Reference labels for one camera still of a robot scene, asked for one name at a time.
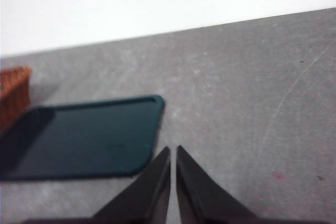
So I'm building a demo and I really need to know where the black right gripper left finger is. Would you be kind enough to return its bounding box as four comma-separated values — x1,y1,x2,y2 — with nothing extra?
25,146,172,224

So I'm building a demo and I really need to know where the dark green rectangular tray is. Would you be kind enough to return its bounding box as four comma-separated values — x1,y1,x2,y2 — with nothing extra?
0,94,165,182

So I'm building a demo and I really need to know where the brown wicker basket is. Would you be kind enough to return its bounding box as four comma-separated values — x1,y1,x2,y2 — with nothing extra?
0,66,33,133

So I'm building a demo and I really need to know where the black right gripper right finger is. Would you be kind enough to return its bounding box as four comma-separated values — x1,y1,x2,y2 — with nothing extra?
175,145,264,224

